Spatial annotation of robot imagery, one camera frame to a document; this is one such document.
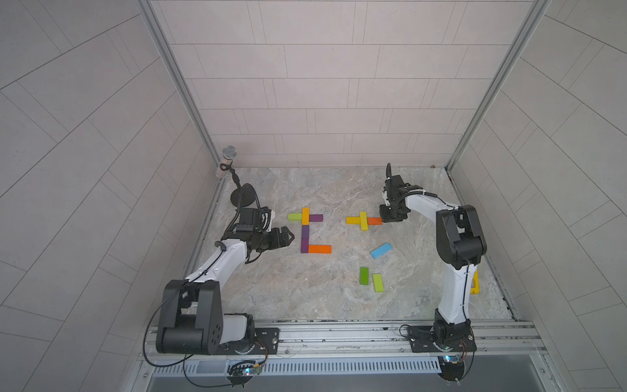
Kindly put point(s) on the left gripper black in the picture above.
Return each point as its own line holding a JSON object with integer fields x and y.
{"x": 274, "y": 242}

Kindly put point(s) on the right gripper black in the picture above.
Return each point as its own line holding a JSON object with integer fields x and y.
{"x": 385, "y": 217}

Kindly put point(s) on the red orange block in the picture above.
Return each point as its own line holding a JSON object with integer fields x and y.
{"x": 374, "y": 221}

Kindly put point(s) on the amber yellow long block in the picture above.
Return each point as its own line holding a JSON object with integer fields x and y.
{"x": 305, "y": 216}

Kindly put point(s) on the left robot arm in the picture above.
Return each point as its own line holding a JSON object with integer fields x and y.
{"x": 191, "y": 318}

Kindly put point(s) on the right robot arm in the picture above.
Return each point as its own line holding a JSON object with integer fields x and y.
{"x": 460, "y": 244}

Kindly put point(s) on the light blue block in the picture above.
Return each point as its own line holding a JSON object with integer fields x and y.
{"x": 381, "y": 251}

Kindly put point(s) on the microphone on black stand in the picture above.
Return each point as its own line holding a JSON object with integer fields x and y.
{"x": 244, "y": 195}

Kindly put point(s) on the left circuit board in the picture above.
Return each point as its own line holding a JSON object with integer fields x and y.
{"x": 243, "y": 372}

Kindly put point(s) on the circuit board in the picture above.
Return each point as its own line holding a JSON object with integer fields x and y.
{"x": 243, "y": 372}
{"x": 452, "y": 368}

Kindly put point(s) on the right circuit board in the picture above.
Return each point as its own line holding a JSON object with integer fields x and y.
{"x": 452, "y": 368}

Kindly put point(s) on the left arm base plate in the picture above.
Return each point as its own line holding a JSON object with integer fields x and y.
{"x": 265, "y": 341}

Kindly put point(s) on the yellow triangle frame piece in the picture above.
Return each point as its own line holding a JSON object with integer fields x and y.
{"x": 475, "y": 288}

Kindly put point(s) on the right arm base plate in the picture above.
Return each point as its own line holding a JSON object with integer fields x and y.
{"x": 441, "y": 338}

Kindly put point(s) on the aluminium rail frame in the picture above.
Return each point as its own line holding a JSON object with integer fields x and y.
{"x": 333, "y": 338}

